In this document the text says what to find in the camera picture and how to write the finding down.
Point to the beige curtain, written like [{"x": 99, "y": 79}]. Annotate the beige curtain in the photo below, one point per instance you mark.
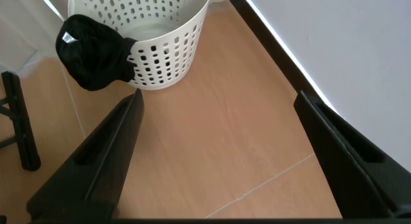
[{"x": 19, "y": 31}]

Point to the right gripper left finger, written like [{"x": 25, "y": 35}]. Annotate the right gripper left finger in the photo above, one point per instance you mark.
[{"x": 96, "y": 169}]

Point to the black garment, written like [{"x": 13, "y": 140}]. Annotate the black garment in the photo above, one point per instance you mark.
[{"x": 93, "y": 57}]

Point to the black clothes rack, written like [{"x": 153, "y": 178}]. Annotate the black clothes rack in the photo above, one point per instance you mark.
[{"x": 22, "y": 131}]

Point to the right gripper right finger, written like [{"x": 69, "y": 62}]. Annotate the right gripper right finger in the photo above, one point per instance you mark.
[{"x": 346, "y": 172}]

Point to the white laundry basket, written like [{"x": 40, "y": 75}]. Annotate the white laundry basket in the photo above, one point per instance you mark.
[{"x": 167, "y": 57}]

